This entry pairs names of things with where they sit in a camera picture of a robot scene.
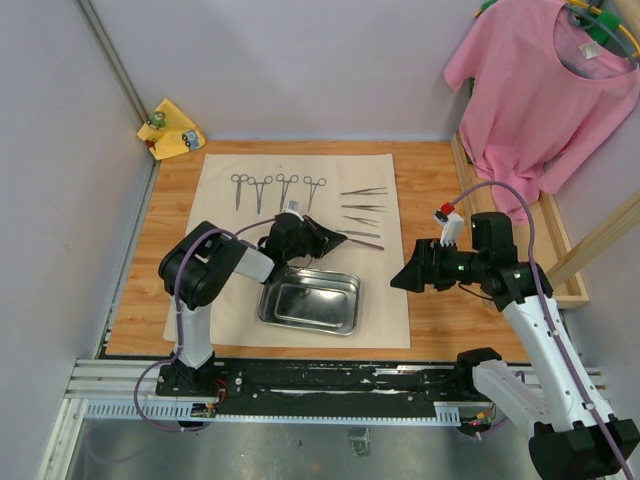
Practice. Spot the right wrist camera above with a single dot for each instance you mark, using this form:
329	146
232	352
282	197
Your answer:
451	223

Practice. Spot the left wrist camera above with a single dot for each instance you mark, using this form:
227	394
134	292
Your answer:
292	207

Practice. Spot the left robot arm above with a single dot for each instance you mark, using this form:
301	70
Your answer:
196	270

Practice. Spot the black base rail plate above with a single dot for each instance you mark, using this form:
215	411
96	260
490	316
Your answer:
322	388

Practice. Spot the steel surgical scissors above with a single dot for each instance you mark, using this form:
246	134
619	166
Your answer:
239	180

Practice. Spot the wooden pole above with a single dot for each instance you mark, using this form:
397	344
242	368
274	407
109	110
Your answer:
608	232

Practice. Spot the stainless steel tray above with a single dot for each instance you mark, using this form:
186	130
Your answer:
312	300

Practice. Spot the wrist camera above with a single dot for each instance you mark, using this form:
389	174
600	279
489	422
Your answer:
451	223
292	207

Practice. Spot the yellow printed cloth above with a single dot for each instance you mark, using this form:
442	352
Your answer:
168	132

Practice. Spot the steel surgical forceps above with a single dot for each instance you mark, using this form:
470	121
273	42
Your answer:
366	192

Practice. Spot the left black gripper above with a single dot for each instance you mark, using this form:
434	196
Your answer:
323	245

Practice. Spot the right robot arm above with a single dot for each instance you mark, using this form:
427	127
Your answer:
572	431

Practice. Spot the steel hemostat clamp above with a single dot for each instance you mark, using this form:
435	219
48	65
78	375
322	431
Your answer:
286	182

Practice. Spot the pink t-shirt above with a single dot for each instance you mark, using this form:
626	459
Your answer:
545	97

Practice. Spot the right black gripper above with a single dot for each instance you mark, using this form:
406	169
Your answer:
420	270

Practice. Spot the long steel hemostat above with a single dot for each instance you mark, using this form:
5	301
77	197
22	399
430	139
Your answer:
313	185

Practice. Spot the green clothes hanger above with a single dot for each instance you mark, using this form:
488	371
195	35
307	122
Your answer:
586	16

